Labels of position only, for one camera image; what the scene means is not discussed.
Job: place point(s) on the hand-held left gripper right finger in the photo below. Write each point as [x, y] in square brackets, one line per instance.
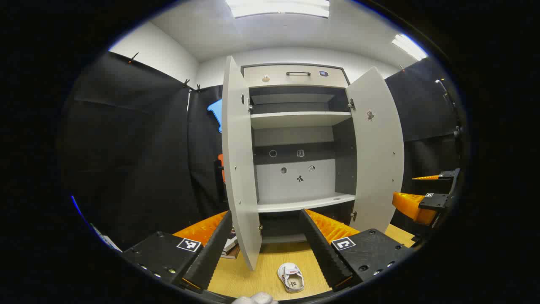
[322, 253]

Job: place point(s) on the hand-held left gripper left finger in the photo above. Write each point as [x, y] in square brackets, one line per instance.
[211, 253]

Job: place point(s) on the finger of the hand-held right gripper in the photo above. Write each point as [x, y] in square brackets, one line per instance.
[434, 202]
[447, 174]

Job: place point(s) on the white canvas shoe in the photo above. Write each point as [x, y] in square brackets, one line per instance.
[291, 278]

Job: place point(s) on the grey cabinet door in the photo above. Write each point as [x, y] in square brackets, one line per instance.
[240, 169]
[377, 160]

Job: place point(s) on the grey shoe cabinet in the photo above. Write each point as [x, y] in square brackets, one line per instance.
[295, 181]

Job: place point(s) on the grey cabinet drawer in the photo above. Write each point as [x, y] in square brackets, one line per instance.
[270, 71]

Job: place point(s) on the brown book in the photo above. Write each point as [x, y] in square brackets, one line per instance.
[231, 254]

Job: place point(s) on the white portrait book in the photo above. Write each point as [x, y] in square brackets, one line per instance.
[230, 242]

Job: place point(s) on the black backdrop cloth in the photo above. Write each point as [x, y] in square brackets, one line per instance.
[135, 160]

